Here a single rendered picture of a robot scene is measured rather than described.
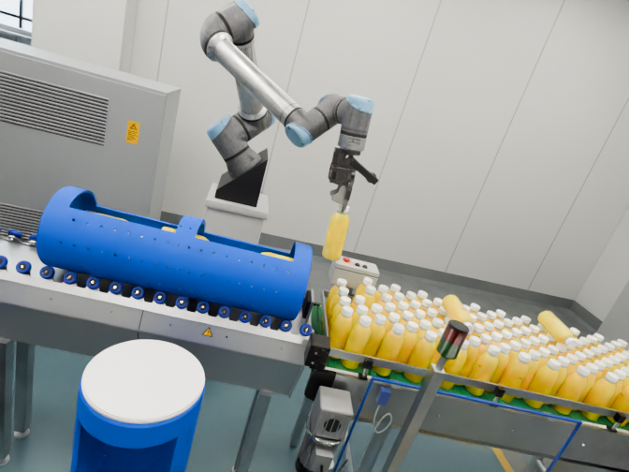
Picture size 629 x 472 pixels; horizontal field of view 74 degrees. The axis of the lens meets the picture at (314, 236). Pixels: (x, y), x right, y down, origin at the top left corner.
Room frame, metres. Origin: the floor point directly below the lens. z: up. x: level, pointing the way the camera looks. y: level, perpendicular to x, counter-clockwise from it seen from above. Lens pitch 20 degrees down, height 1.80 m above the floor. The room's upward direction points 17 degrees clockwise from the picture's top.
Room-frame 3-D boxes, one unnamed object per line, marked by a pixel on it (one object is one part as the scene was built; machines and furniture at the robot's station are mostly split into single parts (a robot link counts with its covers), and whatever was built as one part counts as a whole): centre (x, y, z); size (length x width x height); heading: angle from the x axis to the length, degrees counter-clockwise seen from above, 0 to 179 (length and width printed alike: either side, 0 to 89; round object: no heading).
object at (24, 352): (1.33, 1.00, 0.31); 0.06 x 0.06 x 0.63; 8
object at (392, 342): (1.29, -0.38, 0.99); 0.07 x 0.07 x 0.19
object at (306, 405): (1.72, -0.22, 0.50); 0.04 x 0.04 x 1.00; 8
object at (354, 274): (1.72, -0.22, 1.05); 0.20 x 0.10 x 0.10; 98
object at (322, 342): (1.21, -0.12, 0.95); 0.10 x 0.07 x 0.10; 8
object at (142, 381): (0.80, 0.29, 1.03); 0.28 x 0.28 x 0.01
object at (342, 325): (1.30, -0.19, 0.99); 0.07 x 0.07 x 0.19
